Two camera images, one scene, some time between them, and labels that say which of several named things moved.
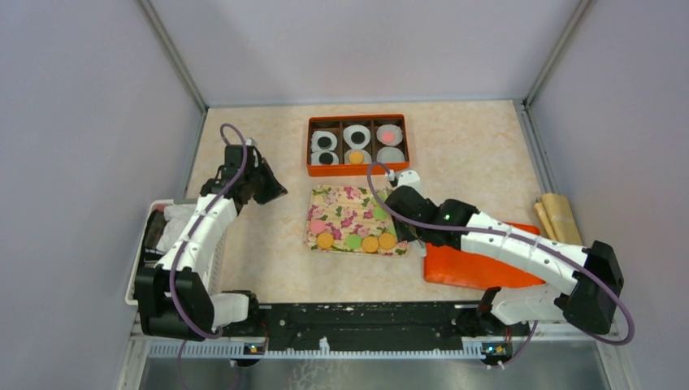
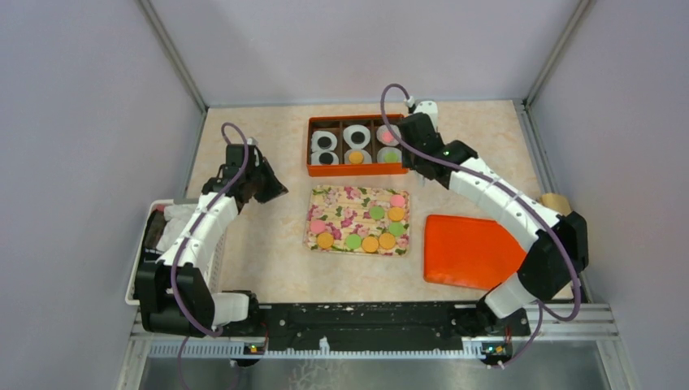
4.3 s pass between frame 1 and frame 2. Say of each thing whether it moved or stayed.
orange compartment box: stayed
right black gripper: moved
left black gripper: stayed
